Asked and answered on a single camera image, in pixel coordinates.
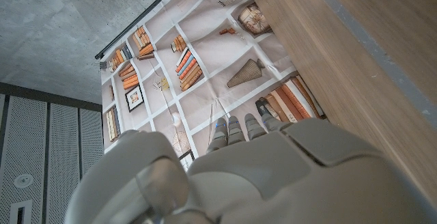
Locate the printed bookshelf backdrop cloth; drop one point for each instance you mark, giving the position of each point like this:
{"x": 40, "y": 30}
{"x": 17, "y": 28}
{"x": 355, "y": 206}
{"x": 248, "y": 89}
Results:
{"x": 211, "y": 56}

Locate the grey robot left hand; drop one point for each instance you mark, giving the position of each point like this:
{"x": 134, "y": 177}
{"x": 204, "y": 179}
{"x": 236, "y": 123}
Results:
{"x": 273, "y": 183}

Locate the black backdrop stand pole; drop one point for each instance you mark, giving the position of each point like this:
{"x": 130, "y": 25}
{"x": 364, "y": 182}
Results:
{"x": 136, "y": 19}

